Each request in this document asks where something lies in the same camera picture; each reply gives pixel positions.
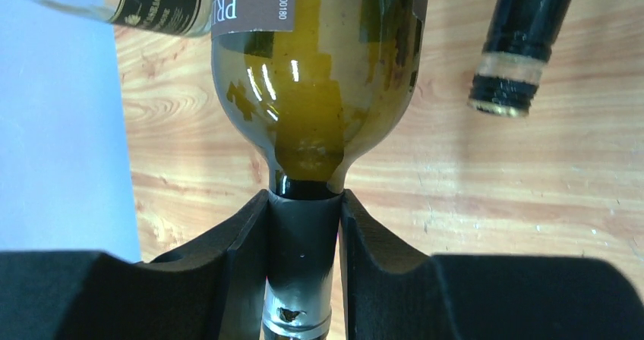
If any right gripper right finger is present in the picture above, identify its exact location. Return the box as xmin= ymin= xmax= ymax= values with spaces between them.
xmin=339 ymin=191 xmax=643 ymax=339

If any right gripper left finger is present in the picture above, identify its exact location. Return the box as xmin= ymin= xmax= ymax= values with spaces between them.
xmin=1 ymin=190 xmax=268 ymax=339

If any blue square glass bottle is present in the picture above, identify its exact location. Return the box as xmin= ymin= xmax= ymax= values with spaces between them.
xmin=1 ymin=0 xmax=141 ymax=262

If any olive green wine bottle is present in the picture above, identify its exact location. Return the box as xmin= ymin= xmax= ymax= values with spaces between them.
xmin=212 ymin=0 xmax=428 ymax=339

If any clear bottle black cap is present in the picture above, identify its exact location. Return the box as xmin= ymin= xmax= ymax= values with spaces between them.
xmin=468 ymin=0 xmax=572 ymax=118

